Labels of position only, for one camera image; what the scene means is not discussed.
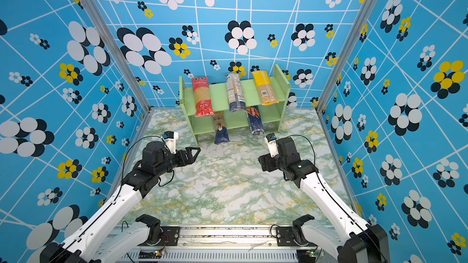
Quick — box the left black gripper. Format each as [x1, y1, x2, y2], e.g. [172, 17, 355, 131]
[156, 145, 201, 177]

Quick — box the dark blue Barilla spaghetti package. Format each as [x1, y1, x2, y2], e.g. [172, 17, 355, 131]
[247, 106, 264, 135]

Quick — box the red spaghetti package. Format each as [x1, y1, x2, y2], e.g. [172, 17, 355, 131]
[191, 77, 215, 118]

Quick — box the clear blue-label spaghetti package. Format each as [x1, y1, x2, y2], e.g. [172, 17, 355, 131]
[226, 73, 247, 113]

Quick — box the yellow spaghetti package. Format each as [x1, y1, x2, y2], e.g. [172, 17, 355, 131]
[252, 71, 279, 105]

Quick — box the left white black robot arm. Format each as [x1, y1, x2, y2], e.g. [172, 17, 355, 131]
[39, 138, 201, 263]

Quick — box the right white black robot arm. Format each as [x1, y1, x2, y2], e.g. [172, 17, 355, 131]
[258, 133, 391, 263]

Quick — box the green two-tier wooden shelf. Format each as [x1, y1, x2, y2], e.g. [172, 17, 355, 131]
[179, 65, 291, 144]

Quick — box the right green circuit board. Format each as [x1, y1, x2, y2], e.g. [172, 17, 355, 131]
[297, 250, 321, 263]

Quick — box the green circuit board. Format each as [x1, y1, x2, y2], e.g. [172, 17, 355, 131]
[138, 249, 166, 259]
[297, 250, 321, 263]

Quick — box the left green circuit board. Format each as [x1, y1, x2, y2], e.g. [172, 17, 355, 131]
[138, 249, 166, 259]

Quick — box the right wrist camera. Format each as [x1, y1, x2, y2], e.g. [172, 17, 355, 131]
[264, 133, 279, 158]

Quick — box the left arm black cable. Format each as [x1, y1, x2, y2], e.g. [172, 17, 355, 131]
[109, 134, 176, 224]

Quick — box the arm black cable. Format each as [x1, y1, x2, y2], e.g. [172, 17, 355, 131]
[286, 134, 390, 263]
[109, 134, 176, 224]

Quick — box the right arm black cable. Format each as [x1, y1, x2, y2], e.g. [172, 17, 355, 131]
[286, 134, 390, 263]

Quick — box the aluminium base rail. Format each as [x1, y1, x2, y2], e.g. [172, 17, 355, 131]
[116, 225, 338, 263]

